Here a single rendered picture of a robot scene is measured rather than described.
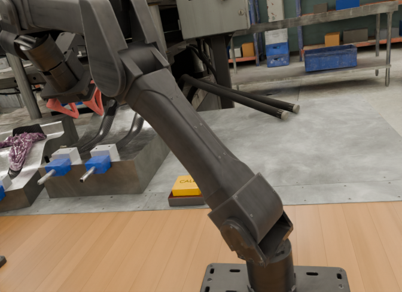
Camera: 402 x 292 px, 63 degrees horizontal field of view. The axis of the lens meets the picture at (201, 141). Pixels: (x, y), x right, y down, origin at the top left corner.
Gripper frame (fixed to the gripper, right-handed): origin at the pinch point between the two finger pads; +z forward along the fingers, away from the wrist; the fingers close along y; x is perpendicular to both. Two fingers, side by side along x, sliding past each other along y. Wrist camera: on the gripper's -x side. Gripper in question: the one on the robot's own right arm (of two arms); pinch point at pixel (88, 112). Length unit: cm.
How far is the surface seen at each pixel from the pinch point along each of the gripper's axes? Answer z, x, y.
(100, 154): 8.5, 5.7, -0.3
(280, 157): 24.0, -0.7, -41.4
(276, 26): 186, -299, -48
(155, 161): 20.9, -0.1, -8.7
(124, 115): 21.0, -18.4, 5.2
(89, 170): 6.5, 11.3, -0.3
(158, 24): 24, -71, 4
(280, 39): 329, -469, -58
